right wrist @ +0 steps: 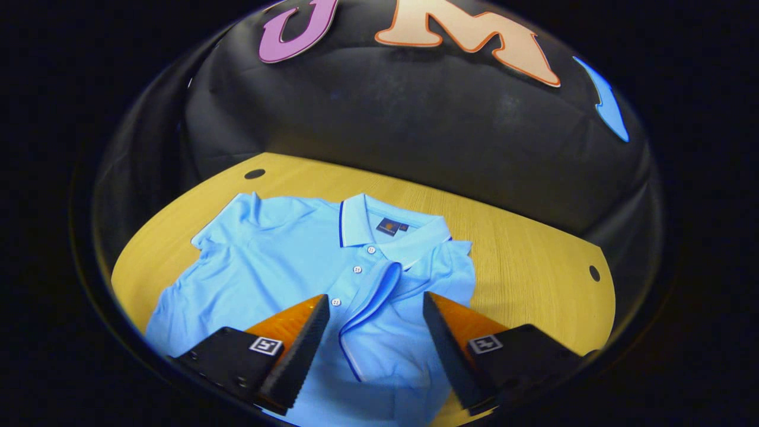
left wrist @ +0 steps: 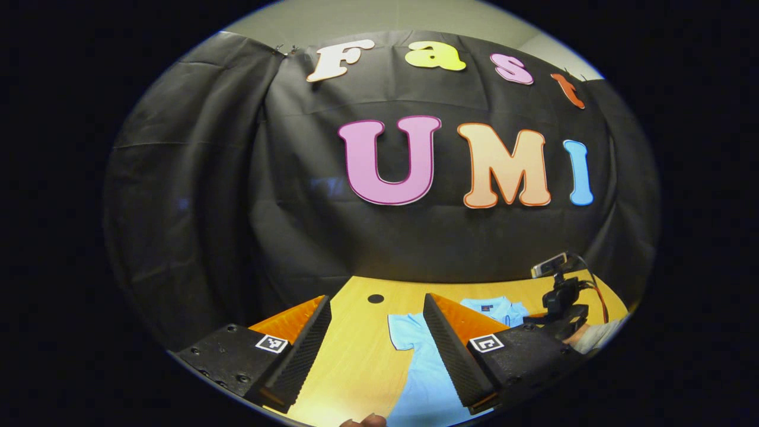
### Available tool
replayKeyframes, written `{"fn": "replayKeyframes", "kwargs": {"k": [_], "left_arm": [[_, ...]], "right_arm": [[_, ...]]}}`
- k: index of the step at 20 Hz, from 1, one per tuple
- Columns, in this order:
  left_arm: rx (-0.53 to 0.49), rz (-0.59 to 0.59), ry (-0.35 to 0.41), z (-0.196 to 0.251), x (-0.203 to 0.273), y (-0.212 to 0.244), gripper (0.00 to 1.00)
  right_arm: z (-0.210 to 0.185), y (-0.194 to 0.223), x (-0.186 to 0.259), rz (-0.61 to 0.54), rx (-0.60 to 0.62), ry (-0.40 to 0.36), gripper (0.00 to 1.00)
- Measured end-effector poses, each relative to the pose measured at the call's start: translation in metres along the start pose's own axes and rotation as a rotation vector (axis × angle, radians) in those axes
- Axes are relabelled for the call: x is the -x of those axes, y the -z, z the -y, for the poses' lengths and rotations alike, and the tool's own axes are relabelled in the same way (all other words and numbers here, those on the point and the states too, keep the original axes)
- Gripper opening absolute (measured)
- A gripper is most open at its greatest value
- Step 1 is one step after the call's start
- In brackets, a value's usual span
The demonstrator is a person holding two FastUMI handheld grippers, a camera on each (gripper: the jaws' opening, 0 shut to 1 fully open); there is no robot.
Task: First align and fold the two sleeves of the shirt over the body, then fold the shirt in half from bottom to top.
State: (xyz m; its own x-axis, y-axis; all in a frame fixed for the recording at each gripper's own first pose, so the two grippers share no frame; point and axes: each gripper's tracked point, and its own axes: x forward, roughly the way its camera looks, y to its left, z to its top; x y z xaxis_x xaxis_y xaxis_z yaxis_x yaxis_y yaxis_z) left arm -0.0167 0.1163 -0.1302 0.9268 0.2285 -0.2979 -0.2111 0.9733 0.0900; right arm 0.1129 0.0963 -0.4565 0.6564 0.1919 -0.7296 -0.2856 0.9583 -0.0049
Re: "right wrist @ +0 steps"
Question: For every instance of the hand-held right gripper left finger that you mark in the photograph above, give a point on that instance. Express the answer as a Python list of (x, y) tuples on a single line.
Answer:
[(302, 356)]

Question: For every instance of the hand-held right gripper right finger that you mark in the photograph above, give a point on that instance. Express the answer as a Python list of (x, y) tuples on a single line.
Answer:
[(445, 350)]

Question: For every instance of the light blue T-shirt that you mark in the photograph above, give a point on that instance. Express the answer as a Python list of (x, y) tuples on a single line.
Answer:
[(267, 279)]

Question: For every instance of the black backdrop cloth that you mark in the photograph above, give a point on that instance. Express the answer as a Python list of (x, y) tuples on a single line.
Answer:
[(415, 118)]

